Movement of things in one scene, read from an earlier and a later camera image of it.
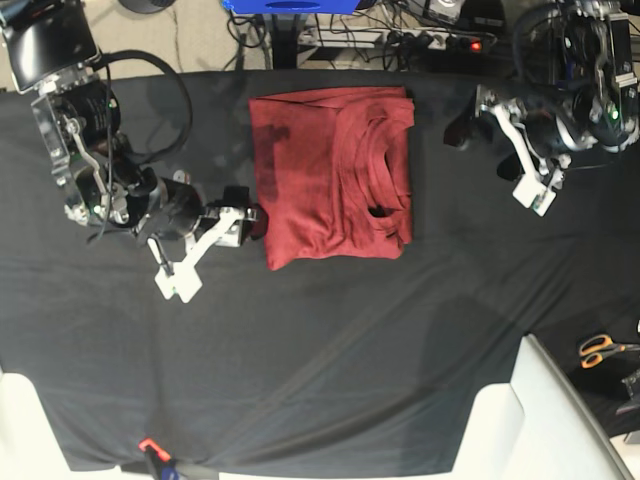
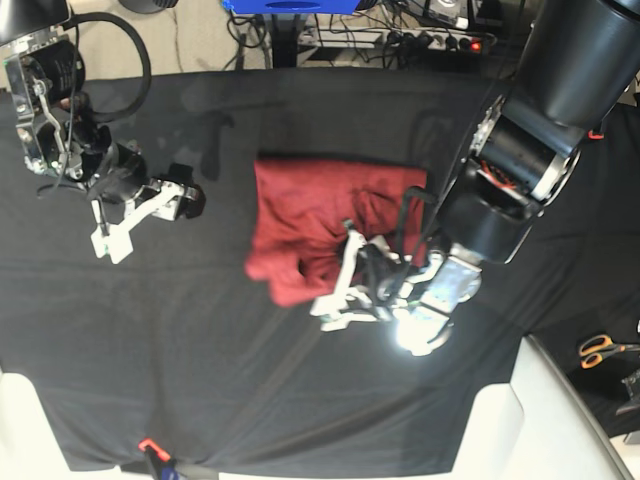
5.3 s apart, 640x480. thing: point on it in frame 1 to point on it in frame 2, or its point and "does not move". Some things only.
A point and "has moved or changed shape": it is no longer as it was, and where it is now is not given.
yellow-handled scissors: (593, 350) does not move
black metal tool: (633, 388) does not move
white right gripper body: (538, 189) to (348, 306)
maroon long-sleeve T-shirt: (335, 173) has moved or changed shape
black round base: (146, 6) does not move
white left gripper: (182, 278) to (161, 200)
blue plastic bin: (290, 6) does not move
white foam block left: (30, 446) does not move
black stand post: (284, 39) does not move
